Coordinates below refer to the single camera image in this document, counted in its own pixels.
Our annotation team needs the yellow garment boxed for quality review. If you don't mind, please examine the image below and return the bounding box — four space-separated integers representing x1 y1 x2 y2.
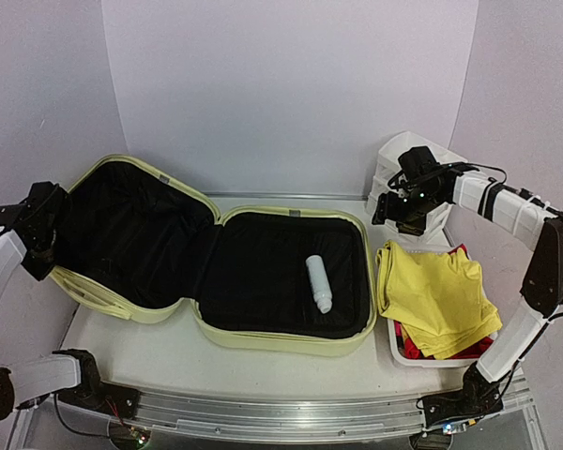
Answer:
373 239 504 361

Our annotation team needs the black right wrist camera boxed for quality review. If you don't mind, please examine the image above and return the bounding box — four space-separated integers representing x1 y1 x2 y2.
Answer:
398 146 439 181

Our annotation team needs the red garment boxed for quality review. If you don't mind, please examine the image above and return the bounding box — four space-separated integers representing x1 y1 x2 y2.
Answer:
398 243 496 362

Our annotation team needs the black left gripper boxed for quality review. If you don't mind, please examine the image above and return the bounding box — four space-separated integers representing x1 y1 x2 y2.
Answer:
20 220 69 280

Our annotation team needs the white small bottle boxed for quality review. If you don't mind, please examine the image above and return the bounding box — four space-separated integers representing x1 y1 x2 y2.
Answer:
305 255 333 314

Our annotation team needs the white plastic drawer organizer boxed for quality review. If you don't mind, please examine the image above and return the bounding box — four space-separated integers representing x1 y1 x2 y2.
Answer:
364 130 465 243

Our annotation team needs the pale green hard-shell suitcase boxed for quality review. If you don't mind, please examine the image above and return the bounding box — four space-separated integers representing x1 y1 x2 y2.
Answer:
51 155 377 356

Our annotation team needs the white perforated plastic basket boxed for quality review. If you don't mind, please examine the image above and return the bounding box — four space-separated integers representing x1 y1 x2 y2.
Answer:
387 243 503 369

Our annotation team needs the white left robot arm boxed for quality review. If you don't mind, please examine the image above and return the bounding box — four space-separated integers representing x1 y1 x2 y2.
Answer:
0 181 108 421

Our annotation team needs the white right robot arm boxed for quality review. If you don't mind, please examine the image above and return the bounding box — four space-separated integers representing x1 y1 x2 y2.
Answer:
372 164 563 417

